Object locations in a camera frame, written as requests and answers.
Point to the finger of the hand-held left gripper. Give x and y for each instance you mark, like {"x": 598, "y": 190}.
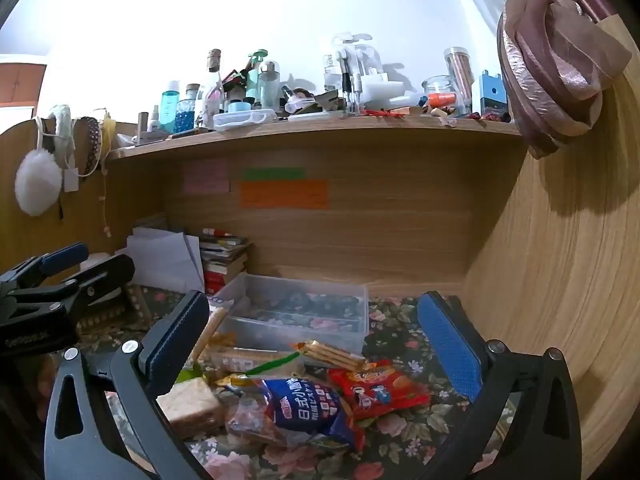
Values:
{"x": 65, "y": 256}
{"x": 107, "y": 272}

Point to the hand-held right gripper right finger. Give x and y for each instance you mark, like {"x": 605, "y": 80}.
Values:
{"x": 450, "y": 345}

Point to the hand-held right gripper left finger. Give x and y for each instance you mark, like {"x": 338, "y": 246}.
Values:
{"x": 175, "y": 340}

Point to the grain crisp square packet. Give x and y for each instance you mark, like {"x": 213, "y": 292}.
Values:
{"x": 192, "y": 405}

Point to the red snack packet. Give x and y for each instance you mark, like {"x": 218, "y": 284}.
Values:
{"x": 375, "y": 390}

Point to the clear bag with green tie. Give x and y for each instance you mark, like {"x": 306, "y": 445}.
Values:
{"x": 247, "y": 420}

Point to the clear plastic storage box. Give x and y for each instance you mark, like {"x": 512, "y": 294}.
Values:
{"x": 300, "y": 305}

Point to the breadstick packet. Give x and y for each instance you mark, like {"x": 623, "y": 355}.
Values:
{"x": 210, "y": 330}

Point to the green snack packet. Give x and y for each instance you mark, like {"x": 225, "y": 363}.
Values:
{"x": 190, "y": 374}

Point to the floral tablecloth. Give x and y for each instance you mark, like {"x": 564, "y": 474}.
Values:
{"x": 400, "y": 330}

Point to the white folded papers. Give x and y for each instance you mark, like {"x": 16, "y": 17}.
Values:
{"x": 160, "y": 260}

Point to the long cream snack packet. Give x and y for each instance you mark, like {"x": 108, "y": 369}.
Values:
{"x": 240, "y": 360}

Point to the yellow snack packet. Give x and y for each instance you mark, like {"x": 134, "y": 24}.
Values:
{"x": 235, "y": 381}

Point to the white pompom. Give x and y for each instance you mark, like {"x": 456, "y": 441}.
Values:
{"x": 37, "y": 185}

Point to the white tag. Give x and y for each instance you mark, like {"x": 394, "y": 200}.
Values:
{"x": 70, "y": 180}

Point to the stack of books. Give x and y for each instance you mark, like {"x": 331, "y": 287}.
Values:
{"x": 225, "y": 265}

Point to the red and white tube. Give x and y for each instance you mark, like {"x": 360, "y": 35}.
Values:
{"x": 217, "y": 233}

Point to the patterned headband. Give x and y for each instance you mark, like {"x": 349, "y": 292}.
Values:
{"x": 92, "y": 140}

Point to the clear cracker packet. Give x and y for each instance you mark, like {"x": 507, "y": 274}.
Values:
{"x": 330, "y": 355}

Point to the white furry headband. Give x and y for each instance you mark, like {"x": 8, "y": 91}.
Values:
{"x": 62, "y": 125}

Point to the pink sticky note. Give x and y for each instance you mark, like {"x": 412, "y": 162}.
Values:
{"x": 206, "y": 176}

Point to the blue snack packet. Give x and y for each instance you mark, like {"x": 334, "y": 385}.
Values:
{"x": 310, "y": 410}

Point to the small white spray bottle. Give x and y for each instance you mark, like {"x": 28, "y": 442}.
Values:
{"x": 153, "y": 119}

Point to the blue liquid bottle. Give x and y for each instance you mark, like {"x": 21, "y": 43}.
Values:
{"x": 170, "y": 107}

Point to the blue bead jar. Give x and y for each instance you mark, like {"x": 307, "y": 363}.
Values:
{"x": 185, "y": 112}

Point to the orange sticky note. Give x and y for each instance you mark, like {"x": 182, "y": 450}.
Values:
{"x": 285, "y": 194}

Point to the green sticky note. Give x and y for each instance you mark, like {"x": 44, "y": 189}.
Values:
{"x": 275, "y": 173}

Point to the clear flat plastic case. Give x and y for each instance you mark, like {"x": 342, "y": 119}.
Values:
{"x": 245, "y": 120}

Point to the glass bottle with cork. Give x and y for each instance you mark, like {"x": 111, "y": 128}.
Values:
{"x": 214, "y": 90}

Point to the blue round jar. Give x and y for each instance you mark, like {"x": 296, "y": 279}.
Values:
{"x": 239, "y": 106}

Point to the teal pump bottle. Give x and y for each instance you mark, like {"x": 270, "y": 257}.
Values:
{"x": 255, "y": 80}

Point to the wooden desk shelf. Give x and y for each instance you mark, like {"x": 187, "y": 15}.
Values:
{"x": 325, "y": 132}

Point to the blue box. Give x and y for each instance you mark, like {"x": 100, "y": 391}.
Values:
{"x": 492, "y": 95}

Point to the white box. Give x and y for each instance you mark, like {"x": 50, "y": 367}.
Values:
{"x": 387, "y": 91}

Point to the tall jar of brown sticks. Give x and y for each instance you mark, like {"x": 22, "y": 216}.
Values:
{"x": 459, "y": 75}

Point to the white brush holder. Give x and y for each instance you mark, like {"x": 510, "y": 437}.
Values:
{"x": 357, "y": 67}

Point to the pink scarf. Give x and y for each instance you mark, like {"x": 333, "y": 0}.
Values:
{"x": 560, "y": 65}

